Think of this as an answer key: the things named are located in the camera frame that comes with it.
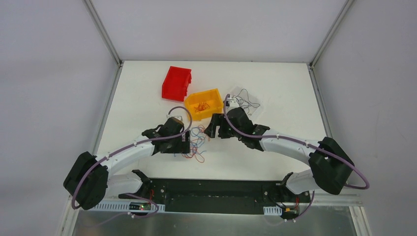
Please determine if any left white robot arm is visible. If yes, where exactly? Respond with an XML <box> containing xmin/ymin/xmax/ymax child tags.
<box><xmin>63</xmin><ymin>117</ymin><xmax>190</xmax><ymax>210</ymax></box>

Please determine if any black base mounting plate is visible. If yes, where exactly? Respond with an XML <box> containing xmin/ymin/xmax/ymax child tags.
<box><xmin>119</xmin><ymin>178</ymin><xmax>310</xmax><ymax>215</ymax></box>

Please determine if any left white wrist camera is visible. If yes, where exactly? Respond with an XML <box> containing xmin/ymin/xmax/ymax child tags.
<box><xmin>166</xmin><ymin>114</ymin><xmax>183</xmax><ymax>124</ymax></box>

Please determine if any dark grey cable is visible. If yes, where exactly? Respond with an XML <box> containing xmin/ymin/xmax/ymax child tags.
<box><xmin>233</xmin><ymin>88</ymin><xmax>261</xmax><ymax>115</ymax></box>

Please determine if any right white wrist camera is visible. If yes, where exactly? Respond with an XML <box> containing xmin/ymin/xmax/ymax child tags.
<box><xmin>224</xmin><ymin>97</ymin><xmax>240</xmax><ymax>112</ymax></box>

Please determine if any white plastic bin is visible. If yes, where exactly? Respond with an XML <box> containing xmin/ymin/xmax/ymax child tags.
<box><xmin>223</xmin><ymin>86</ymin><xmax>264</xmax><ymax>120</ymax></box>

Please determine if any red plastic bin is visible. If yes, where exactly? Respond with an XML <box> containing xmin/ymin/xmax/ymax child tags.
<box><xmin>161</xmin><ymin>66</ymin><xmax>192</xmax><ymax>102</ymax></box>

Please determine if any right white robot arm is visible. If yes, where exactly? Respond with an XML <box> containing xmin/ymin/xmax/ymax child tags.
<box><xmin>204</xmin><ymin>108</ymin><xmax>354</xmax><ymax>202</ymax></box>

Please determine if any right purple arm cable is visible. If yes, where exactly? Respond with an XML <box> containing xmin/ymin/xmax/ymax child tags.
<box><xmin>223</xmin><ymin>94</ymin><xmax>370</xmax><ymax>190</ymax></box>

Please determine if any yellow plastic bin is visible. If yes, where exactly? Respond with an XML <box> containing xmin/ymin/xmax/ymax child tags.
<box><xmin>184</xmin><ymin>88</ymin><xmax>224</xmax><ymax>121</ymax></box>

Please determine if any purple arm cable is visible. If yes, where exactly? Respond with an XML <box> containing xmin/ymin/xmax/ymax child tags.
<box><xmin>71</xmin><ymin>106</ymin><xmax>193</xmax><ymax>210</ymax></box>
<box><xmin>223</xmin><ymin>94</ymin><xmax>370</xmax><ymax>190</ymax></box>

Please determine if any red orange cable clump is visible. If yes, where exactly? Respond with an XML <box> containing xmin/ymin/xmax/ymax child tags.
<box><xmin>194</xmin><ymin>101</ymin><xmax>210</xmax><ymax>113</ymax></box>

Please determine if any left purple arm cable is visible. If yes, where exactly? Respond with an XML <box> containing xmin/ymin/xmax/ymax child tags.
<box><xmin>71</xmin><ymin>106</ymin><xmax>193</xmax><ymax>210</ymax></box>

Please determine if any blue orange cable bundle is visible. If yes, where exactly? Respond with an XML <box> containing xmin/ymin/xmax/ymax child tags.
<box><xmin>174</xmin><ymin>125</ymin><xmax>211</xmax><ymax>164</ymax></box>

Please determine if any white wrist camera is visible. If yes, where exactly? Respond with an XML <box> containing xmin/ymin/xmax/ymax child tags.
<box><xmin>224</xmin><ymin>97</ymin><xmax>240</xmax><ymax>112</ymax></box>
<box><xmin>166</xmin><ymin>114</ymin><xmax>183</xmax><ymax>124</ymax></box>

